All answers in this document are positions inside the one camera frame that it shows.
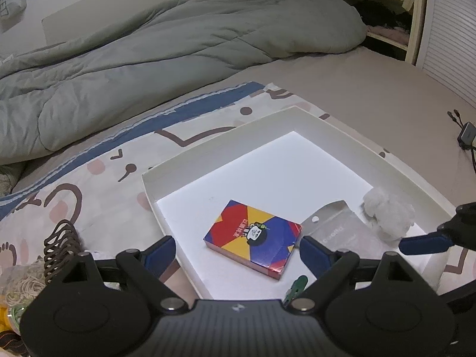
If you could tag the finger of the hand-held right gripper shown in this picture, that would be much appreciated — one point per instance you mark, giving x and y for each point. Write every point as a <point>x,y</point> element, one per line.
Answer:
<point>424,243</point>

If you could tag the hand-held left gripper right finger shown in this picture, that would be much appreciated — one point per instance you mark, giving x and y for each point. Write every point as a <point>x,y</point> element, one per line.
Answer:
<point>312,253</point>

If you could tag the dark clothes pile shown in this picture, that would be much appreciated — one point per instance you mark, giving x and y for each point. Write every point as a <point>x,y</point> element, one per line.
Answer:
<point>379,13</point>

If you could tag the white slatted cabinet door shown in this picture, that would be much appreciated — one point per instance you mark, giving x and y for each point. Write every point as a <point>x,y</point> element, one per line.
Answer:
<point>446,26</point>

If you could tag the white fluffy cotton wad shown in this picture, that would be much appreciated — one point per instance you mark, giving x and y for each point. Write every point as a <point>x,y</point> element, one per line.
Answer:
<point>386,212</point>

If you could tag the cream open wardrobe shelf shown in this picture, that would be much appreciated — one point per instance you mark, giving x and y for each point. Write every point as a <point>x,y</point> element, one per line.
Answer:
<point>416,26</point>

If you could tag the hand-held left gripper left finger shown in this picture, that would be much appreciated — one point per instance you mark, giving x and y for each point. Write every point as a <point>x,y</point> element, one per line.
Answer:
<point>161,253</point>

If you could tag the clear zip bag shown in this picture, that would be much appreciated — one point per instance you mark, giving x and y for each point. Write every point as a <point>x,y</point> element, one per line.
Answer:
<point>346,227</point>

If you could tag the pink folded cloth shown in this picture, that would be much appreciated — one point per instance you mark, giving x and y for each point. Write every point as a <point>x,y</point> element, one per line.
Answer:
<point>388,33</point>

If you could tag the white shallow cardboard box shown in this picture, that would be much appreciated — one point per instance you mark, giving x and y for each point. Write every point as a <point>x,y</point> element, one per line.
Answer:
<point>279,171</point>

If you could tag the white hanging bag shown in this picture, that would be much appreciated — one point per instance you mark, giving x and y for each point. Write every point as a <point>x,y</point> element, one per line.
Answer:
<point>11,7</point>

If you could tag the cartoon printed blanket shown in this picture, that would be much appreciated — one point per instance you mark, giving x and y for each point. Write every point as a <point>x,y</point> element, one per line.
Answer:
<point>93,193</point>

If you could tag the grey duvet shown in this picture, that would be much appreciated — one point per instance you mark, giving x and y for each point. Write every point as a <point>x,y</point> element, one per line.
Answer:
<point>148,63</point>

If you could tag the green plastic clothes peg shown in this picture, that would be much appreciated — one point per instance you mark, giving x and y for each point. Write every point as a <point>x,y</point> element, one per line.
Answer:
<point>297,286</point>

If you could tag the colourful playing card box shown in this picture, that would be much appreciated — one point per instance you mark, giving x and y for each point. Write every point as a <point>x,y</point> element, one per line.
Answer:
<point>253,234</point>

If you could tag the black hair claw clip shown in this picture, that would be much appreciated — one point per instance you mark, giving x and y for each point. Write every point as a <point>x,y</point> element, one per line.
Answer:
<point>61,245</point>

